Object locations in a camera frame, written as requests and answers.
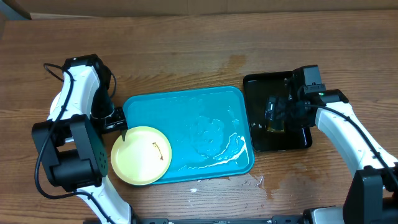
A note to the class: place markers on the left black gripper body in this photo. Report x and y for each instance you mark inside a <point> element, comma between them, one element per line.
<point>108,118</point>

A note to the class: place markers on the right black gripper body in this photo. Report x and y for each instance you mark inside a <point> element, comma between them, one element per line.
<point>288,111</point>

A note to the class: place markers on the green yellow sponge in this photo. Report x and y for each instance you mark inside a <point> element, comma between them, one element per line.
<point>276,127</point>

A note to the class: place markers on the yellow plate with stain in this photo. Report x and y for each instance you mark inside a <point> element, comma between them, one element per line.
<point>143,158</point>

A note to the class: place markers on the white plate with stain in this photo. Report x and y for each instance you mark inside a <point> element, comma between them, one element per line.
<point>56,106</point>

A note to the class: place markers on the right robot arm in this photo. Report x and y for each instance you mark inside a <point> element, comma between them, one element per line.
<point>372,196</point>

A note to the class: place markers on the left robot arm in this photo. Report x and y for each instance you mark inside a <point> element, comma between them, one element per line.
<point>72,159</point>

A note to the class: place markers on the black rectangular tray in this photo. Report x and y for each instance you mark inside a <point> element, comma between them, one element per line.
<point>257,88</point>

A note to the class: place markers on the teal plastic tray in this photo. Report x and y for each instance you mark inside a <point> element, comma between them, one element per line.
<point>207,129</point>

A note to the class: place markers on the cardboard backdrop panel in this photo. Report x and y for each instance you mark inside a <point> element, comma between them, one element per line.
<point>121,8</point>

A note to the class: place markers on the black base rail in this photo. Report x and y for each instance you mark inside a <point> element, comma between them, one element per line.
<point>283,219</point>

